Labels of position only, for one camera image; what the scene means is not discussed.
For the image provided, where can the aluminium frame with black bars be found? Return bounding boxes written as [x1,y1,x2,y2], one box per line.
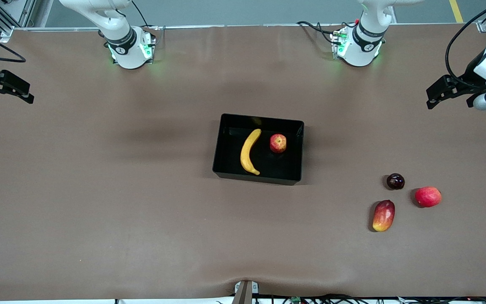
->
[0,0,37,43]

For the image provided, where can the red yellow mango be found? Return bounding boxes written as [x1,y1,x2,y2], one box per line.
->
[372,200,396,233]

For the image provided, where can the metal table clamp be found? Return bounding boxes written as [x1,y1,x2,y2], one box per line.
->
[231,280,259,304]

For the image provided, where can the black right base cable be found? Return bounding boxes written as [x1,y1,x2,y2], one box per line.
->
[130,0,151,28]

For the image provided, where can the red peach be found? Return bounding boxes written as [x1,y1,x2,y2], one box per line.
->
[415,187,442,208]

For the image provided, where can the brown table mat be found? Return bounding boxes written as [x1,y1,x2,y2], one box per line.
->
[0,23,486,301]

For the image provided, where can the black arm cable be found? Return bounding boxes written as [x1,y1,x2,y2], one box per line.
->
[445,0,486,89]
[0,25,27,63]

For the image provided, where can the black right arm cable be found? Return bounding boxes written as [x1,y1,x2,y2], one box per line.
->
[0,25,27,63]

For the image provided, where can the yellow banana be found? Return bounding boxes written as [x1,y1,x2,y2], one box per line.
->
[240,129,262,176]

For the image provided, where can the small red apple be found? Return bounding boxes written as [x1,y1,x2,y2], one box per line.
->
[270,134,287,154]

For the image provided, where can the black left base cable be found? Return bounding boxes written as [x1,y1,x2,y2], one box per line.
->
[297,20,345,45]

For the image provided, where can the dark purple plum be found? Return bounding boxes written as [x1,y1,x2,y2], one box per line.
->
[386,173,405,190]

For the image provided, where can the black plastic box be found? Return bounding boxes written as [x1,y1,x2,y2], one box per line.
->
[212,113,305,186]

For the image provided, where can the black base cable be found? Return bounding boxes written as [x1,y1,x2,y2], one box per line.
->
[297,20,345,45]
[130,0,151,28]

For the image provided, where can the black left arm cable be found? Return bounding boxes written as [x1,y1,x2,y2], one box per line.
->
[445,0,486,89]

